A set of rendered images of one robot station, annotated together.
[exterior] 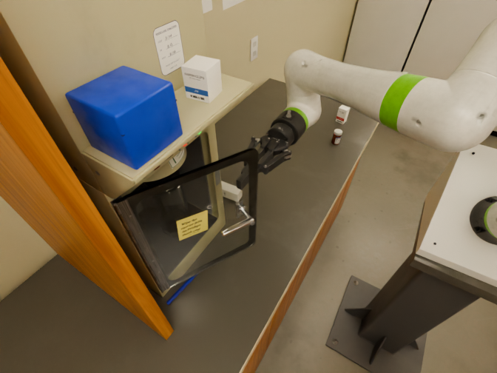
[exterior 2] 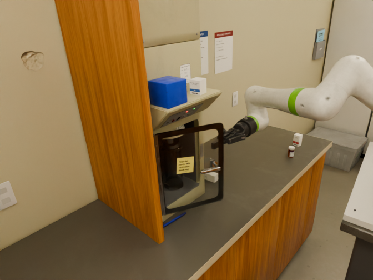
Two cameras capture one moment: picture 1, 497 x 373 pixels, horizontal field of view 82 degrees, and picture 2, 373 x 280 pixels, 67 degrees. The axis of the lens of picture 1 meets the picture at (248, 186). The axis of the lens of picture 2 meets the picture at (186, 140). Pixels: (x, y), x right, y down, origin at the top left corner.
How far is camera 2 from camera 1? 0.63 m
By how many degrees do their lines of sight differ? 25
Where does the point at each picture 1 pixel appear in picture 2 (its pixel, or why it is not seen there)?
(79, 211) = (146, 118)
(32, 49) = not seen: hidden behind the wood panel
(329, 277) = not seen: outside the picture
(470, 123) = (323, 101)
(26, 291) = (79, 213)
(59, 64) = (149, 71)
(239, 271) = (211, 217)
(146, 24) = (178, 63)
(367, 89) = (282, 96)
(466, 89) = (320, 88)
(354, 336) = not seen: outside the picture
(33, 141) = (143, 85)
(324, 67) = (263, 91)
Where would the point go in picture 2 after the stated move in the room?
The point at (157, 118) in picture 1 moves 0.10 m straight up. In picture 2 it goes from (179, 90) to (177, 61)
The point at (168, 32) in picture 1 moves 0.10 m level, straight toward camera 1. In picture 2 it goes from (186, 67) to (187, 72)
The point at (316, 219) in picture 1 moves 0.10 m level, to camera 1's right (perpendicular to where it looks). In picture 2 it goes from (270, 195) to (290, 197)
